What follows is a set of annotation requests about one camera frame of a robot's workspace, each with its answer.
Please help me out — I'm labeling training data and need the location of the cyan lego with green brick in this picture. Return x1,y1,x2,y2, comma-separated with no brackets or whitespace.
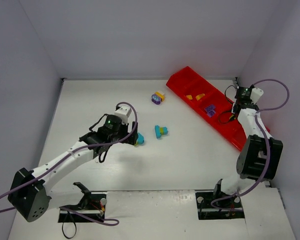
134,132,145,146

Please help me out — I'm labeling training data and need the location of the purple rectangular lego brick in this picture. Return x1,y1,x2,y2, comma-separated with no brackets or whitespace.
204,104,216,113

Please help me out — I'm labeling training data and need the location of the orange curved lego brick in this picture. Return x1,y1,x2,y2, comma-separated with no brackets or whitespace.
195,93,205,101

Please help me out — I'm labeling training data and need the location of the purple half-round lego brick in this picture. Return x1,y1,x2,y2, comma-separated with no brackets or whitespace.
206,110,216,118

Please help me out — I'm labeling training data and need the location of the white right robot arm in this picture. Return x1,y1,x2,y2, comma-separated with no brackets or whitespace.
231,86,283,197

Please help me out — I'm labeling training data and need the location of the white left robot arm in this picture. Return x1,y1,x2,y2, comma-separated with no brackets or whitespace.
7,113,138,223

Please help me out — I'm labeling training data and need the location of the red divided bin tray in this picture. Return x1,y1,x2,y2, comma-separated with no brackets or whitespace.
166,66,247,151

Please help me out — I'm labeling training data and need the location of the cyan green lego cluster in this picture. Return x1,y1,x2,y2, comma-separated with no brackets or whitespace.
154,125,168,139

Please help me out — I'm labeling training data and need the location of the purple yellow white lego stack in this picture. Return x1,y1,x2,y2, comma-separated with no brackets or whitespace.
151,91,165,105

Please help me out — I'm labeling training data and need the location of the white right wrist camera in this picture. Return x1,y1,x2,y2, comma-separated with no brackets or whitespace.
250,87,264,105

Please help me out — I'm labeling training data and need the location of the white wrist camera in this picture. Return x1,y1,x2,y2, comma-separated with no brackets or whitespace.
114,105,132,125
250,87,264,105

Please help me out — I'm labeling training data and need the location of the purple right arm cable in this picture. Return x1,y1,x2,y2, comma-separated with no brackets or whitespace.
211,79,290,211

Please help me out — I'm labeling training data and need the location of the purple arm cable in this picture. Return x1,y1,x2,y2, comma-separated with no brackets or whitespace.
0,101,140,227
211,79,290,211

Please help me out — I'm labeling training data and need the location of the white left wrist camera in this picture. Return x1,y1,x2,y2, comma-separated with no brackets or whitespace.
114,105,132,125

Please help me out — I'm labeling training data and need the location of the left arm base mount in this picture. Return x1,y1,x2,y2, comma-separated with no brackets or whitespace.
58,182,107,223

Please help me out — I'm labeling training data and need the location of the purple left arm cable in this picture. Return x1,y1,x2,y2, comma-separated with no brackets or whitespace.
0,101,140,227

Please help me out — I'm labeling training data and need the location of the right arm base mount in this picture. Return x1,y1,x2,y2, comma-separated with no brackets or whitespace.
195,191,245,221

